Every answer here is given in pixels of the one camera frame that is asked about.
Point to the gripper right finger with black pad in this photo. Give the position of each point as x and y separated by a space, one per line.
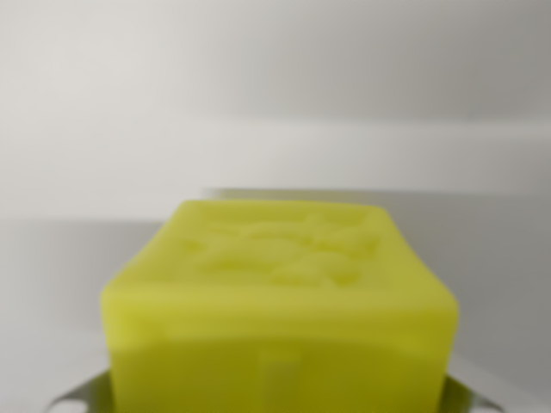
467 398

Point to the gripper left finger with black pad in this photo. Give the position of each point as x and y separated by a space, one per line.
88 393

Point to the yellow cube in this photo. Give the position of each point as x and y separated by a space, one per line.
280 310

